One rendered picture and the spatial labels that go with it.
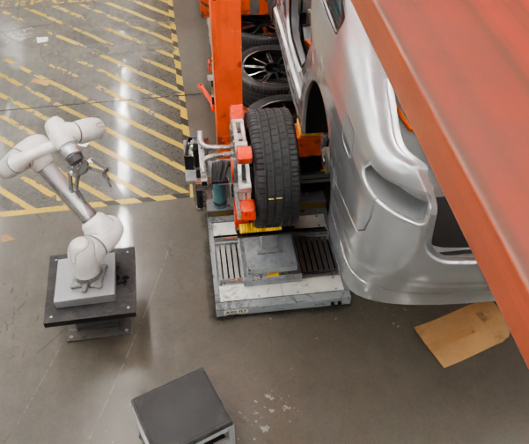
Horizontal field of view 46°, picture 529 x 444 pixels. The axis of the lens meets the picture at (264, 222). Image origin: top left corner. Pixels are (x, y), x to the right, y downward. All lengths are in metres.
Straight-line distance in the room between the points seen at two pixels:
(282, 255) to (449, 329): 1.10
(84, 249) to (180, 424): 1.07
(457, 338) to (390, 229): 1.51
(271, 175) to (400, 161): 0.95
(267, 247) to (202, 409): 1.18
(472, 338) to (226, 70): 2.13
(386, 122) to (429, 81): 2.25
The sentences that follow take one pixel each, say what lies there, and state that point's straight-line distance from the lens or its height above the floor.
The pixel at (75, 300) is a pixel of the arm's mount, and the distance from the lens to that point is 3.65.
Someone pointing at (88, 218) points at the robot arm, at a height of 0.64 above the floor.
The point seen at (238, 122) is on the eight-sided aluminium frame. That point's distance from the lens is 3.39.
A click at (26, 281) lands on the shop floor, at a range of 4.29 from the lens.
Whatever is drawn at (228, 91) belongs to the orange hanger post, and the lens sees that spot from 3.73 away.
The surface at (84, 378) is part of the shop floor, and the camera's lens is 3.76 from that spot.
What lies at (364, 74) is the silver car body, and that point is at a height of 1.71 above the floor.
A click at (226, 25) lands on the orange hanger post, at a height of 1.48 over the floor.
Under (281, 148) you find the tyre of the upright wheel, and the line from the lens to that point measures 3.21.
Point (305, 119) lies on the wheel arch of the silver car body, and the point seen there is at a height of 0.85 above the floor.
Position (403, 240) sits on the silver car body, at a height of 1.28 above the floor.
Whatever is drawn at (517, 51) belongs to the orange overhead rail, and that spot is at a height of 3.00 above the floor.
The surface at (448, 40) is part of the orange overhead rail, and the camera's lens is 0.30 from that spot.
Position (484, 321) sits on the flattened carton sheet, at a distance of 4.08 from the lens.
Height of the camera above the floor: 3.14
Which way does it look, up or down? 46 degrees down
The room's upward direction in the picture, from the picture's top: 1 degrees clockwise
